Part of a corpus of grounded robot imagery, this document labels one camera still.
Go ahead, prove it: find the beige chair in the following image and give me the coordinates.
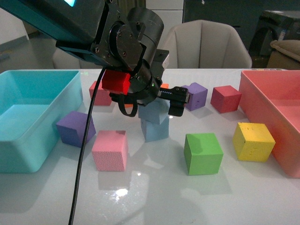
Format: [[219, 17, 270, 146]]
[[52, 48, 102, 69], [161, 20, 252, 68]]

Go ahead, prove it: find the pink foam cube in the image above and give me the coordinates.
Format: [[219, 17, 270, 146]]
[[91, 130, 128, 172]]

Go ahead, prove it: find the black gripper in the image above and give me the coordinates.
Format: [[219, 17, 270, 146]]
[[109, 49, 189, 116]]

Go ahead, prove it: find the green foam cube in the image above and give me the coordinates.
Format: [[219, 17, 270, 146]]
[[184, 133, 223, 175]]

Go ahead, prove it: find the light blue foam cube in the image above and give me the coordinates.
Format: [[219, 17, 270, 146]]
[[138, 98, 170, 124], [141, 117, 169, 142]]

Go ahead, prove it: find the black cable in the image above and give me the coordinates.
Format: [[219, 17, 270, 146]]
[[67, 67, 106, 225]]

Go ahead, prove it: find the dark red foam cube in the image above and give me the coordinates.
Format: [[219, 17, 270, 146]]
[[210, 85, 242, 113]]

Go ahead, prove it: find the white cabinet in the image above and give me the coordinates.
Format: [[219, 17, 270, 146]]
[[146, 0, 184, 46]]

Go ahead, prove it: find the dark grey counter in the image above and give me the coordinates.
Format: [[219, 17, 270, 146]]
[[183, 0, 300, 50]]

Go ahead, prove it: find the pink plastic bin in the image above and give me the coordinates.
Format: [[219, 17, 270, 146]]
[[239, 70, 300, 178]]

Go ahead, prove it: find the left beige chair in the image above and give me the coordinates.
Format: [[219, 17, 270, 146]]
[[52, 48, 102, 69]]

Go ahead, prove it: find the crimson foam cube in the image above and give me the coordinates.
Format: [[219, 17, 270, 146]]
[[89, 81, 112, 106]]

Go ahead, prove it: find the notched purple foam cube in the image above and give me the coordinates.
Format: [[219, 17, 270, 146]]
[[182, 82, 208, 111]]

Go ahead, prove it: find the yellow foam cube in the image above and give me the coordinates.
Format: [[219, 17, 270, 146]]
[[232, 122, 276, 162]]

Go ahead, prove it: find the right beige chair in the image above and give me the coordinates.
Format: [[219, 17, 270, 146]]
[[161, 20, 252, 68]]

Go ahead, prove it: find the teal plastic bin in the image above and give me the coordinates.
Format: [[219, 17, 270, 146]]
[[0, 70, 83, 173]]

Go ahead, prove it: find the black appliance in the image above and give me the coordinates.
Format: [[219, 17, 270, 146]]
[[248, 10, 300, 57]]

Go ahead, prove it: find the red block on wrist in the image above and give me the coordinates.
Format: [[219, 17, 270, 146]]
[[102, 69, 131, 95]]

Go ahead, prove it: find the beige sofa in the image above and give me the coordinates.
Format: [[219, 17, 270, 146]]
[[267, 40, 300, 70]]

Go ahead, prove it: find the right orange foam cube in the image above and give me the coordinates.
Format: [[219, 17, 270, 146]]
[[161, 83, 169, 89]]

